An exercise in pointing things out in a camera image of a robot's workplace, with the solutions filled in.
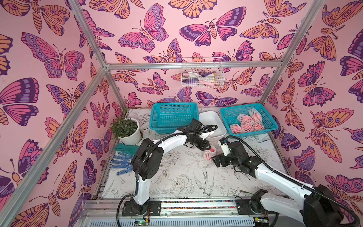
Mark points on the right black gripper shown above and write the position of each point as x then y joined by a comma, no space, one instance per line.
224,160

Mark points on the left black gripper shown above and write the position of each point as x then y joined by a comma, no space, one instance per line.
203,145

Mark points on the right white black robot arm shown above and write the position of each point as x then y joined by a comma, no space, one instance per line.
314,206

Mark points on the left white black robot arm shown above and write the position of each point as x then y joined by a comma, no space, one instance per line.
147,160

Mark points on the white plastic tray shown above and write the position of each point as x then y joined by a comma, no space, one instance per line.
212,118

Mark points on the left teal plastic basket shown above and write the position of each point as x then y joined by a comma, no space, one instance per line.
166,118

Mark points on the teal plastic basket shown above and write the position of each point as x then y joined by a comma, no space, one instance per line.
229,115
166,118

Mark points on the right teal plastic basket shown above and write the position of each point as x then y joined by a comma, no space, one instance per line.
229,115

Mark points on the potted green plant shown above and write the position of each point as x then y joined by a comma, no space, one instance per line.
126,130

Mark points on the blue dotted work glove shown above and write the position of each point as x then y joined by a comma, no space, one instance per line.
121,163

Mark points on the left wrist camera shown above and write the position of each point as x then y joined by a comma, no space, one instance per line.
208,131

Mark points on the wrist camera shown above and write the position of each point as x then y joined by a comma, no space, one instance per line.
224,146
208,131

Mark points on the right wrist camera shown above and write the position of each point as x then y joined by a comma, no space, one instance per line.
224,146

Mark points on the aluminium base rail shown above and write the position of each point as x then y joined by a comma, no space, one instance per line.
212,212

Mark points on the white wire wall basket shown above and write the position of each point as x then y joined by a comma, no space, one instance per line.
202,74

